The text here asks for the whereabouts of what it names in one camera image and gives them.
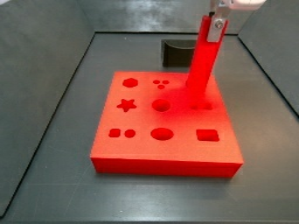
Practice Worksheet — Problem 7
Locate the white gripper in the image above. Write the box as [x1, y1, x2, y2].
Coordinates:
[207, 0, 267, 42]

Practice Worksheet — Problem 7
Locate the red shape sorter board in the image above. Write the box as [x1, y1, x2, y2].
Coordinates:
[90, 72, 243, 178]

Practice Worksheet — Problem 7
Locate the long red arch peg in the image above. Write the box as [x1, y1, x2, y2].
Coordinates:
[184, 15, 230, 95]

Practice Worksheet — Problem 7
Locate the black arch holder block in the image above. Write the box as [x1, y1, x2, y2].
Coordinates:
[162, 39, 195, 67]

